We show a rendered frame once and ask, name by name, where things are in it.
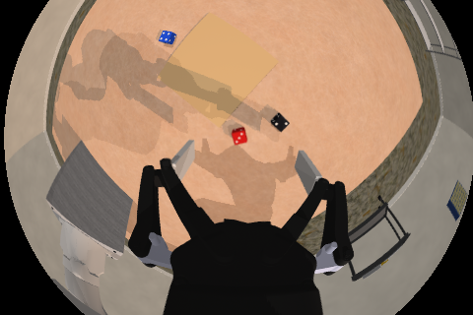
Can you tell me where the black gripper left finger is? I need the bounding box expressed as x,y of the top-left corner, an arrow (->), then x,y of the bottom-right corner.
128,140 -> 237,269

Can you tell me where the black die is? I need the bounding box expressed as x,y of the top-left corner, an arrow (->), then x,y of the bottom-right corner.
271,112 -> 290,132

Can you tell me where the blue die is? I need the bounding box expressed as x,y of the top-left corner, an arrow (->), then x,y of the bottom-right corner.
159,31 -> 176,44

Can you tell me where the red die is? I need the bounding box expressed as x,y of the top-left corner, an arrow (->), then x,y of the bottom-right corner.
232,127 -> 247,145

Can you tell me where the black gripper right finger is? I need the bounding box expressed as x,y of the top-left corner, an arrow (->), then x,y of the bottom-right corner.
260,150 -> 354,276

